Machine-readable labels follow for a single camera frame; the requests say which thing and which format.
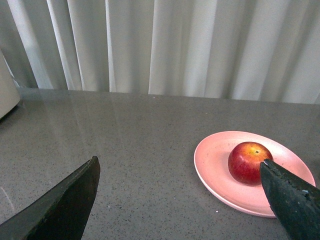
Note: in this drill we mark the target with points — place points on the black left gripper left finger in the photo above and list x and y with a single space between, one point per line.
61 213

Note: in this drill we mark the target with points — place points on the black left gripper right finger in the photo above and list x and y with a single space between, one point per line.
294 201

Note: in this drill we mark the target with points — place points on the red yellow apple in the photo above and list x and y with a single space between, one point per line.
244 162

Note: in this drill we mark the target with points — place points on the pink plate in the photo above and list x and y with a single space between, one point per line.
211 164

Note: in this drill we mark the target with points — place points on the white appliance at left edge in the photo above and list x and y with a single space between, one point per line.
9 95

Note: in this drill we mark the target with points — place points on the white curtain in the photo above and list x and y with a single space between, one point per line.
261 50

